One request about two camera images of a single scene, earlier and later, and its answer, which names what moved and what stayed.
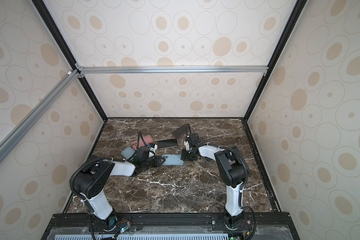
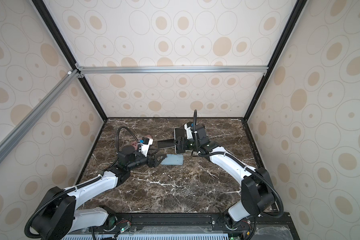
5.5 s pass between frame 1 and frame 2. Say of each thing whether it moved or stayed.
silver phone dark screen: stayed
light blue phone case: stayed
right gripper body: moved
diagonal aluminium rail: stayed
